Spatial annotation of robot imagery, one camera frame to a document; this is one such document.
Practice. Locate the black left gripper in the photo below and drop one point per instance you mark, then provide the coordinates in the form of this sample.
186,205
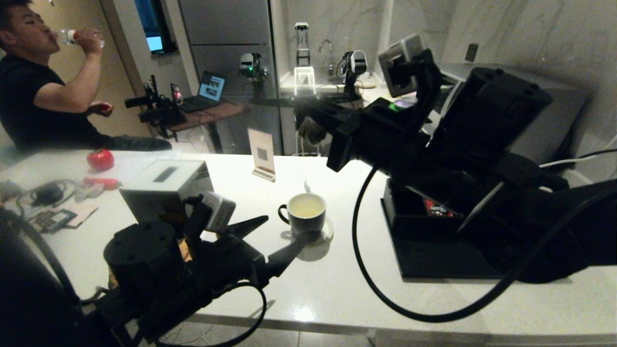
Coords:
221,265

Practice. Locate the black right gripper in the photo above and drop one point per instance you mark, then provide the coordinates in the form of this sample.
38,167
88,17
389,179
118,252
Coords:
385,140

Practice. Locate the small brown lump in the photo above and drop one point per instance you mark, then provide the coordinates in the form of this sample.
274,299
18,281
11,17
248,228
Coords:
311,132

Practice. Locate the black mug white inside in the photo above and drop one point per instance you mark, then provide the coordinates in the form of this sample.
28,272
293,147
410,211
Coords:
303,217

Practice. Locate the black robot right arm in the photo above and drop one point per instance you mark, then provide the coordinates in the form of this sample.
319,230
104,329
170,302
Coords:
496,111

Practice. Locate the black background robot arm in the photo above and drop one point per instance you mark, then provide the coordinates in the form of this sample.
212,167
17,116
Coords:
355,65

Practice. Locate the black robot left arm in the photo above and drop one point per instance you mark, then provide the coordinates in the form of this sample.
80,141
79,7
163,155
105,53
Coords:
140,250

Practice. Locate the red tea packet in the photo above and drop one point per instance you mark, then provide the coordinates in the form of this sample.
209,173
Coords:
436,209

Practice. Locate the dark green printed packet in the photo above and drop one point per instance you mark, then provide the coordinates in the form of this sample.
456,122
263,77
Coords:
57,220

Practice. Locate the small beige round dish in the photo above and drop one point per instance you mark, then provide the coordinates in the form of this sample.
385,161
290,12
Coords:
368,86

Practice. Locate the chrome faucet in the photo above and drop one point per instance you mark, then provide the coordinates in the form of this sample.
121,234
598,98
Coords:
330,60

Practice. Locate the QR code table sign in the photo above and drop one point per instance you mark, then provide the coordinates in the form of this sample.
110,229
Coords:
261,152

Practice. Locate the grey device green light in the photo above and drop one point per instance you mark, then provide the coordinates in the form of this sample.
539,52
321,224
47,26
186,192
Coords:
248,65

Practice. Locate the brown wooden side table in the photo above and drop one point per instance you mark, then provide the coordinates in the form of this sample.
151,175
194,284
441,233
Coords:
221,113

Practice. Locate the black laptop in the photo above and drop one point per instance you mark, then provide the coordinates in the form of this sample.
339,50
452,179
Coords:
212,89

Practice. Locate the black compartment box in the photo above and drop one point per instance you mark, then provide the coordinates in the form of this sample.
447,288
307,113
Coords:
400,217

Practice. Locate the black tissue box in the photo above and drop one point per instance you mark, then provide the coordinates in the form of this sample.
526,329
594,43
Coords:
159,188

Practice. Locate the grey refrigerator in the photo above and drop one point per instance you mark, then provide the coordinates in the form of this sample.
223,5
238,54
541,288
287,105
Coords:
231,29

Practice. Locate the black serving tray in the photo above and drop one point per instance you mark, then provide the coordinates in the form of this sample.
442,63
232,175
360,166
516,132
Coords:
434,260

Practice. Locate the crumpled white wrapper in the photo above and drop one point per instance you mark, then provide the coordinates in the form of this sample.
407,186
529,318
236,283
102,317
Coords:
91,193

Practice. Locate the pink paper packet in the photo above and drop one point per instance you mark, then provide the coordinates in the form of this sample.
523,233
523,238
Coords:
87,212

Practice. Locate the red toy tomato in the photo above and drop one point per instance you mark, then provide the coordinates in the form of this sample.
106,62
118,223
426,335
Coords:
100,160

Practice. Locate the dark framed blue screen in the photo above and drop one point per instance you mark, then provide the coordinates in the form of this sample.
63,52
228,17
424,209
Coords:
156,29

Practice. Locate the black computer mouse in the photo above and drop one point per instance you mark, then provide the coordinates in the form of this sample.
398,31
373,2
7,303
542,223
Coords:
48,195

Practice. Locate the silver microwave oven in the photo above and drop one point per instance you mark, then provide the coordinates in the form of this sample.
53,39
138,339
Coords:
564,120

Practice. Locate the person in black shirt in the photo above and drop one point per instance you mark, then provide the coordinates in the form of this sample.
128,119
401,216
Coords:
38,101

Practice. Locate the black round pedestal table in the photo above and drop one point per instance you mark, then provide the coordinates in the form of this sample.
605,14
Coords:
279,101

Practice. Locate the dark wall outlet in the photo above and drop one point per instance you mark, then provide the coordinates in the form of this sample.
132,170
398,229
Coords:
471,53

